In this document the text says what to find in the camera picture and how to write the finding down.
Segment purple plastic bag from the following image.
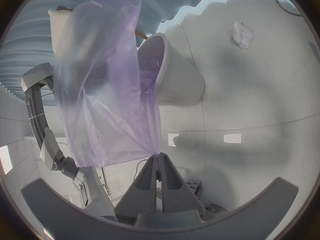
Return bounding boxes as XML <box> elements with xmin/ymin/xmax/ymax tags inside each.
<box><xmin>54</xmin><ymin>0</ymin><xmax>162</xmax><ymax>168</ymax></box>

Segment white trash bin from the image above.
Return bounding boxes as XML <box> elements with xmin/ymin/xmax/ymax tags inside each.
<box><xmin>137</xmin><ymin>33</ymin><xmax>205</xmax><ymax>108</ymax></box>

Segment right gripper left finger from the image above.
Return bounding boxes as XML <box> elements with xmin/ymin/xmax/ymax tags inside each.
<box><xmin>114</xmin><ymin>155</ymin><xmax>159</xmax><ymax>219</ymax></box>

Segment cream cushioned wooden chair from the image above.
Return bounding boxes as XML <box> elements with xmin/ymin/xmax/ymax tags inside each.
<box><xmin>47</xmin><ymin>5</ymin><xmax>152</xmax><ymax>58</ymax></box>

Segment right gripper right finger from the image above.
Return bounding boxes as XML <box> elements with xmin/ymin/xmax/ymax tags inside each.
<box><xmin>158</xmin><ymin>152</ymin><xmax>206</xmax><ymax>216</ymax></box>

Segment crumpled white paper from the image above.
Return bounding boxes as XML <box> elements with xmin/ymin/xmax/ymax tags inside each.
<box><xmin>231</xmin><ymin>21</ymin><xmax>254</xmax><ymax>50</ymax></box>

